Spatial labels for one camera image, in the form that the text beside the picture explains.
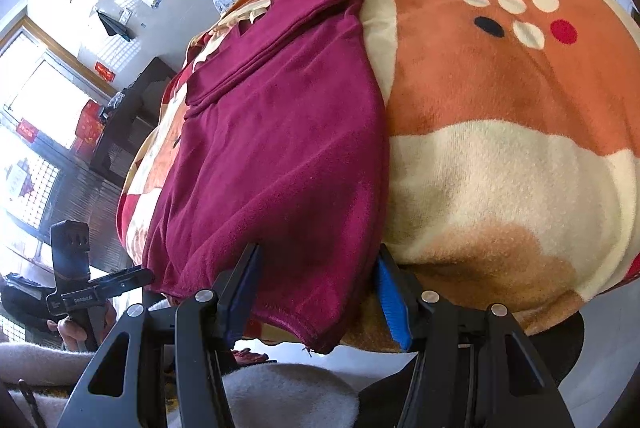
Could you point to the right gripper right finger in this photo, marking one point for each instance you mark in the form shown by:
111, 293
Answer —
473, 368

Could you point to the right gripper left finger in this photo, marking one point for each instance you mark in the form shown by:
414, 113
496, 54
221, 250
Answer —
124, 385

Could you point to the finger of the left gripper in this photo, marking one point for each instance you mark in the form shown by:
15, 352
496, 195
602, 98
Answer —
115, 284

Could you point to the maroon fleece garment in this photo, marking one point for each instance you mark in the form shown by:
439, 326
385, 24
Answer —
283, 145

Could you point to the left forearm grey sleeve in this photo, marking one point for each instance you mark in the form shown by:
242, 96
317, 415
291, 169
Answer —
41, 366

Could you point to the dark wooden side table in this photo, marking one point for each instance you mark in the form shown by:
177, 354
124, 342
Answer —
128, 119

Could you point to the red box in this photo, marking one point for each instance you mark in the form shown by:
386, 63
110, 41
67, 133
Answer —
89, 126

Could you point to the orange red cream blanket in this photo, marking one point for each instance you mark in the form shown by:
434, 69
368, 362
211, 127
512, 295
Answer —
513, 152

